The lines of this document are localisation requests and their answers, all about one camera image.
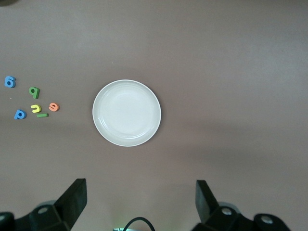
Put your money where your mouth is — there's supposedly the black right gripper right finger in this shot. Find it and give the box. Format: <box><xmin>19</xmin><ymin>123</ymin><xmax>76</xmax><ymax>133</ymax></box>
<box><xmin>192</xmin><ymin>180</ymin><xmax>292</xmax><ymax>231</ymax></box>

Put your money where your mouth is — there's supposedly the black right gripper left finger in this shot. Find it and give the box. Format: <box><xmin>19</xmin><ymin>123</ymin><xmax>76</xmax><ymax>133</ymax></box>
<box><xmin>0</xmin><ymin>178</ymin><xmax>88</xmax><ymax>231</ymax></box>

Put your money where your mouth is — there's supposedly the green foam letter p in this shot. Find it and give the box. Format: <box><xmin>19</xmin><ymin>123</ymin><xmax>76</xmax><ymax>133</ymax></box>
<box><xmin>28</xmin><ymin>87</ymin><xmax>40</xmax><ymax>100</ymax></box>

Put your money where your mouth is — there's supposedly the blue foam letter d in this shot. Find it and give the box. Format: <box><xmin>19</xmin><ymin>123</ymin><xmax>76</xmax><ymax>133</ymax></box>
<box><xmin>13</xmin><ymin>109</ymin><xmax>27</xmax><ymax>120</ymax></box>

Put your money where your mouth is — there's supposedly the beige brown plate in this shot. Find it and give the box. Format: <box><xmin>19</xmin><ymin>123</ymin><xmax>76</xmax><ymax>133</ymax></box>
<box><xmin>92</xmin><ymin>79</ymin><xmax>162</xmax><ymax>147</ymax></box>

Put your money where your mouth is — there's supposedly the blue foam letter g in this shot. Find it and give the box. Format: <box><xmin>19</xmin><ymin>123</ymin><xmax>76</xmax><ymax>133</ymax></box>
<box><xmin>4</xmin><ymin>76</ymin><xmax>17</xmax><ymax>89</ymax></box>

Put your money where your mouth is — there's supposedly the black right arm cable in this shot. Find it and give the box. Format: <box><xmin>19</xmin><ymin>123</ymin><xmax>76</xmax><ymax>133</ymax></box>
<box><xmin>124</xmin><ymin>217</ymin><xmax>156</xmax><ymax>231</ymax></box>

